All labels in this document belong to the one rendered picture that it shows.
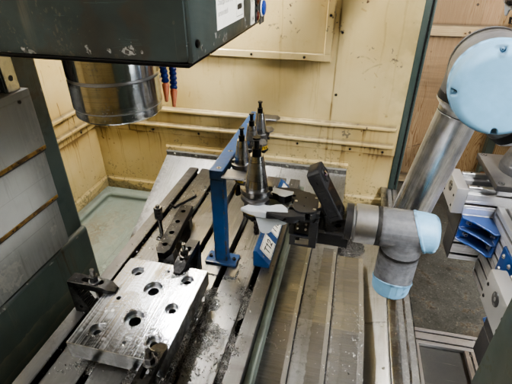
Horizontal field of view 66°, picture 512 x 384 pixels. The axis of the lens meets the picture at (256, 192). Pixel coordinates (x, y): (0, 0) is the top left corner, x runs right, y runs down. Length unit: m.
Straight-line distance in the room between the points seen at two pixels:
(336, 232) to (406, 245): 0.13
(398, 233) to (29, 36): 0.67
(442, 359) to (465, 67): 1.59
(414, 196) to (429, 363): 1.24
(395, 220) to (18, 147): 0.96
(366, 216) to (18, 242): 0.96
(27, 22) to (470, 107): 0.63
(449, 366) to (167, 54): 1.76
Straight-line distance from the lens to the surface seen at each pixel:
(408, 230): 0.75
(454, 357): 2.06
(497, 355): 0.62
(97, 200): 2.21
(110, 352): 0.97
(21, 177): 1.26
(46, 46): 0.68
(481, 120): 0.61
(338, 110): 1.74
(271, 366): 1.18
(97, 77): 0.71
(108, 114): 0.72
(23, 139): 1.24
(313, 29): 1.66
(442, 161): 0.81
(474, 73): 0.60
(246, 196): 0.74
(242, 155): 1.07
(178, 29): 0.56
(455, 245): 1.46
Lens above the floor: 1.73
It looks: 32 degrees down
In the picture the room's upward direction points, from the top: straight up
